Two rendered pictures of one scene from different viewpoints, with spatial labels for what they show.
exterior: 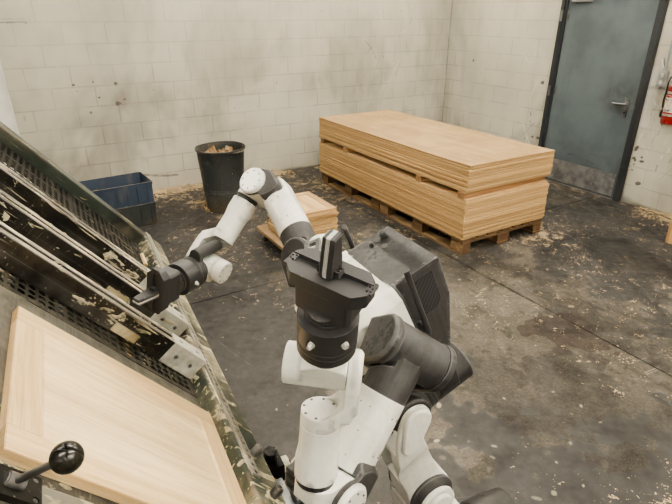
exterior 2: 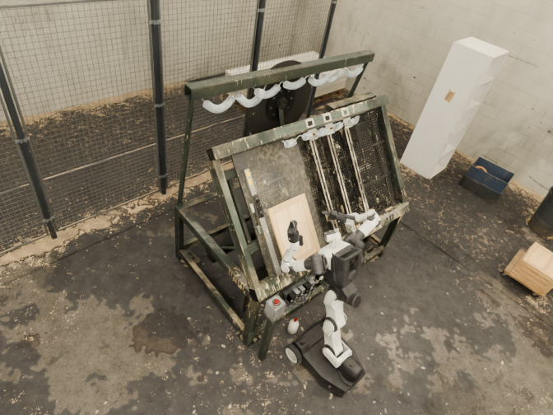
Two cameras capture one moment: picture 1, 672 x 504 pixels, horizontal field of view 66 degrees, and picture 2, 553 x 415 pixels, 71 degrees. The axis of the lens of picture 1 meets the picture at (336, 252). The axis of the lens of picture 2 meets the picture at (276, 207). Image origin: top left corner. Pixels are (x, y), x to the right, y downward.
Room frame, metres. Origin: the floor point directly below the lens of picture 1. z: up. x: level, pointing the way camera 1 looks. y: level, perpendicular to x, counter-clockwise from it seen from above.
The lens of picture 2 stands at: (-0.27, -1.85, 3.54)
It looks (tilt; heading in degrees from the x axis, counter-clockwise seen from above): 41 degrees down; 69
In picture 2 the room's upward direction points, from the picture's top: 12 degrees clockwise
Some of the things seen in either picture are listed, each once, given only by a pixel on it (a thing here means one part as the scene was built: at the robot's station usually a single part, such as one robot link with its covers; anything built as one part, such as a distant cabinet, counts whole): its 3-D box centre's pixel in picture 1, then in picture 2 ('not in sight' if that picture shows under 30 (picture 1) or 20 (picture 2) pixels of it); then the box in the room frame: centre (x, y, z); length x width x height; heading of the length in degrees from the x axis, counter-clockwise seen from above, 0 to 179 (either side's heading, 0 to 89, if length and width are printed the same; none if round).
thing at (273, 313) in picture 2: not in sight; (274, 308); (0.52, -0.20, 0.84); 0.12 x 0.12 x 0.18; 27
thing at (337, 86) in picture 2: not in sight; (289, 83); (2.13, 5.17, 0.28); 2.45 x 1.03 x 0.56; 31
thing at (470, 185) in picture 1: (418, 168); not in sight; (5.27, -0.87, 0.39); 2.46 x 1.05 x 0.78; 31
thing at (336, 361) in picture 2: not in sight; (336, 352); (1.17, -0.38, 0.28); 0.21 x 0.20 x 0.13; 117
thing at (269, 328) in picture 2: not in sight; (267, 338); (0.52, -0.20, 0.38); 0.06 x 0.06 x 0.75; 27
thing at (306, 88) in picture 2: not in sight; (281, 103); (0.79, 1.36, 1.85); 0.80 x 0.06 x 0.80; 27
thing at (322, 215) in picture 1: (295, 224); (534, 268); (4.19, 0.35, 0.20); 0.61 x 0.53 x 0.40; 31
